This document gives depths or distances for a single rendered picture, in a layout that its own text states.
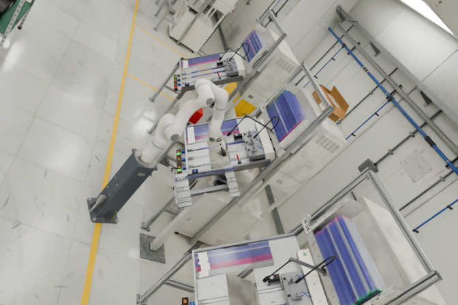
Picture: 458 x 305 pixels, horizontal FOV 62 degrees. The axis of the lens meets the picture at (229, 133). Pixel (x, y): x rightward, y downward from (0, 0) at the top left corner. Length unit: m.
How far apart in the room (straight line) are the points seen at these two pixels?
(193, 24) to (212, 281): 5.73
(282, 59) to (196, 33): 3.49
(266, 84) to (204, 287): 2.65
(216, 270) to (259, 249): 0.32
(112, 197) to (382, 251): 2.04
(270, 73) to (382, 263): 2.67
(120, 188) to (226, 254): 1.04
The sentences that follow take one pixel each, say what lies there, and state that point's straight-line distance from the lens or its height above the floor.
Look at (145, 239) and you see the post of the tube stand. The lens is 3.58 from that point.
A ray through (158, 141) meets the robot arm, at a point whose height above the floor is 0.93.
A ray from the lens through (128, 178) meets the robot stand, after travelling 3.10.
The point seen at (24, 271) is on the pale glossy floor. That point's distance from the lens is 2.99.
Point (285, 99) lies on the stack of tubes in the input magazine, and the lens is 3.43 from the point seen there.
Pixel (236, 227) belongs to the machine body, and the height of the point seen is 0.40.
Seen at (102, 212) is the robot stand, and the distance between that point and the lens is 3.39.
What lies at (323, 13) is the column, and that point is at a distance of 6.29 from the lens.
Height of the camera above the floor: 2.46
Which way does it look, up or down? 24 degrees down
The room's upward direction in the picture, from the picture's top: 43 degrees clockwise
